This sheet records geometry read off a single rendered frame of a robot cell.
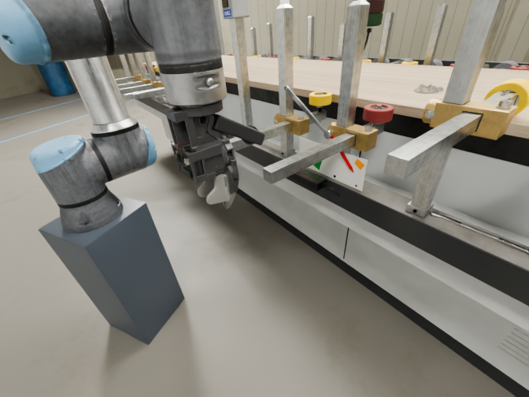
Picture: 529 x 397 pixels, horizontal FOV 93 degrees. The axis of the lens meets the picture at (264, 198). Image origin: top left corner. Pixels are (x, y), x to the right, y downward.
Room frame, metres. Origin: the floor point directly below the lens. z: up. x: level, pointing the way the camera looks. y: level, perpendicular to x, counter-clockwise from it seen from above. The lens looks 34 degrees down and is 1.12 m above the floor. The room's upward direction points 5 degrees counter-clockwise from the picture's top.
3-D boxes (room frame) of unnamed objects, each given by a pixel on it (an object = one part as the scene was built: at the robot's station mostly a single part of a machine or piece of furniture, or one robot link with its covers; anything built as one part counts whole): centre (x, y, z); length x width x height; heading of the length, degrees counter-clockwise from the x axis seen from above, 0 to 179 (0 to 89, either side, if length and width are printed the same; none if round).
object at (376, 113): (0.73, -0.35, 0.85); 0.08 x 0.08 x 0.11
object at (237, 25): (1.12, 0.05, 0.92); 0.05 x 0.04 x 0.45; 35
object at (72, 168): (0.75, 0.61, 0.79); 0.17 x 0.15 x 0.18; 132
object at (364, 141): (0.69, -0.26, 0.84); 0.13 x 0.06 x 0.05; 35
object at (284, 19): (0.91, -0.10, 0.93); 0.03 x 0.03 x 0.48; 35
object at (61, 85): (7.36, 5.09, 0.42); 0.54 x 0.54 x 0.83
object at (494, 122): (0.48, -0.41, 0.94); 0.13 x 0.06 x 0.05; 35
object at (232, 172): (0.41, 0.06, 0.91); 0.05 x 0.02 x 0.09; 37
